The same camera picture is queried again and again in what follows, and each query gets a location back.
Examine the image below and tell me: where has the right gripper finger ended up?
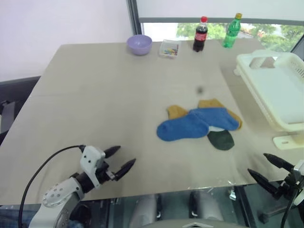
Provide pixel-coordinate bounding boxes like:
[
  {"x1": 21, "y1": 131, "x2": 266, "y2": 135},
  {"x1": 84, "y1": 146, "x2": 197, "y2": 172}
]
[
  {"x1": 247, "y1": 168, "x2": 278, "y2": 194},
  {"x1": 263, "y1": 153, "x2": 295, "y2": 171}
]

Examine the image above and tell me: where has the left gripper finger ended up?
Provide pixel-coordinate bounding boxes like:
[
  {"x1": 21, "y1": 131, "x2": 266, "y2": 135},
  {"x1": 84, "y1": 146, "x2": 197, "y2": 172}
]
[
  {"x1": 104, "y1": 145, "x2": 122, "y2": 160},
  {"x1": 115, "y1": 158, "x2": 137, "y2": 181}
]

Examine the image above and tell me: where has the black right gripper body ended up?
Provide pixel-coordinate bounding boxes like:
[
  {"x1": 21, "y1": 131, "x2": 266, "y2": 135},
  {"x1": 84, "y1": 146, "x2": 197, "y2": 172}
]
[{"x1": 273, "y1": 170, "x2": 298, "y2": 200}]

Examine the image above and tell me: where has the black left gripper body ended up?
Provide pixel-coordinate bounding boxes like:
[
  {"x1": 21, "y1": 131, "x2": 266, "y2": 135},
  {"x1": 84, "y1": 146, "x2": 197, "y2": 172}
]
[{"x1": 95, "y1": 159, "x2": 119, "y2": 185}]

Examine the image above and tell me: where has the white plastic basket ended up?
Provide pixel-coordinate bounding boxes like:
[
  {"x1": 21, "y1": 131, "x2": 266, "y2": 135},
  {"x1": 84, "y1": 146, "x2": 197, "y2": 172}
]
[{"x1": 236, "y1": 49, "x2": 304, "y2": 128}]

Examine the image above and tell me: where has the clear box of coloured clips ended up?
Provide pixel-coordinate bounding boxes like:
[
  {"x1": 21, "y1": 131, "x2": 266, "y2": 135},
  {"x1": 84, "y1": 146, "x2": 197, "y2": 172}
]
[{"x1": 158, "y1": 39, "x2": 182, "y2": 59}]

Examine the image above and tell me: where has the white plastic basket base tray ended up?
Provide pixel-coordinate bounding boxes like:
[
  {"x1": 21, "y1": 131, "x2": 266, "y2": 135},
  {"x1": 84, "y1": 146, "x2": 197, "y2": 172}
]
[{"x1": 234, "y1": 64, "x2": 304, "y2": 150}]

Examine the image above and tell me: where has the grey rounded robot leg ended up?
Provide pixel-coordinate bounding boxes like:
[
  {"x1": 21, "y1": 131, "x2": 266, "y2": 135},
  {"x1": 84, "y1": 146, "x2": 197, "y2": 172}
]
[
  {"x1": 133, "y1": 192, "x2": 159, "y2": 228},
  {"x1": 189, "y1": 190, "x2": 225, "y2": 228}
]

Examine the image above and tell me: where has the dark green sock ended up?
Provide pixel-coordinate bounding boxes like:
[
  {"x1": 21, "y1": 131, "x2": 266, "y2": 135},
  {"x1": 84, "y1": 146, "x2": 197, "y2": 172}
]
[{"x1": 207, "y1": 129, "x2": 235, "y2": 151}]

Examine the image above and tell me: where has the mustard yellow sock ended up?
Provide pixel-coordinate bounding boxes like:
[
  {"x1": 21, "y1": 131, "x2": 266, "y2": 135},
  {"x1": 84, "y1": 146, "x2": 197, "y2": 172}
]
[
  {"x1": 198, "y1": 98, "x2": 243, "y2": 130},
  {"x1": 167, "y1": 104, "x2": 190, "y2": 120}
]

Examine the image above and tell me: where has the grey robot chest edge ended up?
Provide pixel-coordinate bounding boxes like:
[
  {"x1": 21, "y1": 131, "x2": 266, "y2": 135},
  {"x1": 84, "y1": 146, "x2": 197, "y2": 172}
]
[{"x1": 142, "y1": 219, "x2": 242, "y2": 228}]

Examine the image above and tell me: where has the blue checked fabric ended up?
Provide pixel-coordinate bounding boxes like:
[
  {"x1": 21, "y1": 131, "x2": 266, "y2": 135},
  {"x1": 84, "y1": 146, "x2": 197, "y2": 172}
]
[{"x1": 0, "y1": 208, "x2": 33, "y2": 228}]

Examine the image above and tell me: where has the purple bowl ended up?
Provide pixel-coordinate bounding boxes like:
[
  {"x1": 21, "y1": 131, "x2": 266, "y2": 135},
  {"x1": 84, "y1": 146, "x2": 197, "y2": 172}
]
[{"x1": 126, "y1": 34, "x2": 152, "y2": 56}]

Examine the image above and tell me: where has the black chair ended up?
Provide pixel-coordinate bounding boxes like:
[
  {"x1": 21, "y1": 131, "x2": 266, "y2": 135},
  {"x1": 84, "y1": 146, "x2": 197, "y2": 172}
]
[{"x1": 0, "y1": 76, "x2": 41, "y2": 145}]

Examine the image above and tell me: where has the green soda bottle yellow cap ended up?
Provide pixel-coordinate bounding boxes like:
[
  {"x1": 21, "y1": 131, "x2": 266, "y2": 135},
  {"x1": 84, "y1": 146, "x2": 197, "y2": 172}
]
[{"x1": 222, "y1": 13, "x2": 243, "y2": 48}]

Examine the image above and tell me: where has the cola bottle red cap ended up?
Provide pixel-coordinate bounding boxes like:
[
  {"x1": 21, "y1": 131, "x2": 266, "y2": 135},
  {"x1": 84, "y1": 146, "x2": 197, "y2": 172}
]
[{"x1": 192, "y1": 16, "x2": 209, "y2": 52}]

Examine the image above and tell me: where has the white roller blind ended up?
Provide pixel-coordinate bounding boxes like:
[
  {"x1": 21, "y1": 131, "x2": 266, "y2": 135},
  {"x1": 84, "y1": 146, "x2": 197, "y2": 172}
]
[{"x1": 138, "y1": 0, "x2": 304, "y2": 24}]

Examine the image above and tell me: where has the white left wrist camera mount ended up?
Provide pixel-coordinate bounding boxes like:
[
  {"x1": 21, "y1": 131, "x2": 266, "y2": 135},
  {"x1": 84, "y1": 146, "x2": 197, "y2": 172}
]
[{"x1": 80, "y1": 145, "x2": 106, "y2": 190}]

